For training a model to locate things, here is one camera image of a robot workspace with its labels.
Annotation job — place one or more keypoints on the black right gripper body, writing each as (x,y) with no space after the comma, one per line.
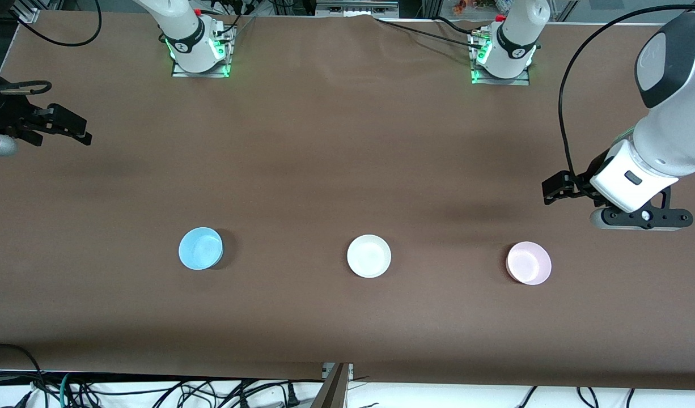
(6,115)

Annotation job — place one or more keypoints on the white power strip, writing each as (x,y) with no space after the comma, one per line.
(356,7)

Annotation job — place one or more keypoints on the dark grey metal beam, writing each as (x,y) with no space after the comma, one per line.
(333,391)

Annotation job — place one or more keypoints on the white plastic bowl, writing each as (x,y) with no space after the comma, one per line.
(369,256)

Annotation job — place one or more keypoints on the brown table cover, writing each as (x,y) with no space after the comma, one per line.
(438,170)

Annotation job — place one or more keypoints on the blue plastic bowl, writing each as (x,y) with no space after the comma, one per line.
(200,249)

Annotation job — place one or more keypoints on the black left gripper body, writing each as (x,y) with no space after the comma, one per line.
(581,182)

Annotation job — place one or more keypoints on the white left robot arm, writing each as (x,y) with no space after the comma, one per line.
(670,141)

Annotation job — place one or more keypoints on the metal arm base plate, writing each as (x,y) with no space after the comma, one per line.
(203,75)
(500,81)

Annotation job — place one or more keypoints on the pink plastic bowl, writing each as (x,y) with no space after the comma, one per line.
(529,262)

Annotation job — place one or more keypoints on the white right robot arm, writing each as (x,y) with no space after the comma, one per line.
(183,34)

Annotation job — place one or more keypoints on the aluminium frame profile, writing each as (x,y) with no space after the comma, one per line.
(27,11)

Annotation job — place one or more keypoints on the black power plug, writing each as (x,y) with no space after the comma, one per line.
(292,396)

